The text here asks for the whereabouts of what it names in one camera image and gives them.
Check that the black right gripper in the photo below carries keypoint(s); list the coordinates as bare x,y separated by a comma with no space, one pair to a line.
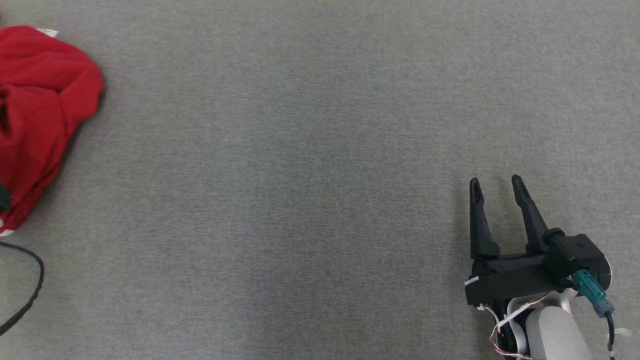
505,277

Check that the red garment with white stripes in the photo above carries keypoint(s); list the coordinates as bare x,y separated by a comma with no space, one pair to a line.
40,100

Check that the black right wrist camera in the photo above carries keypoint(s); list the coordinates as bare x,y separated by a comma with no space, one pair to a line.
575,255

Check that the teal right camera connector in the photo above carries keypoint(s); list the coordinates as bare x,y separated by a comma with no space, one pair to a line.
592,292

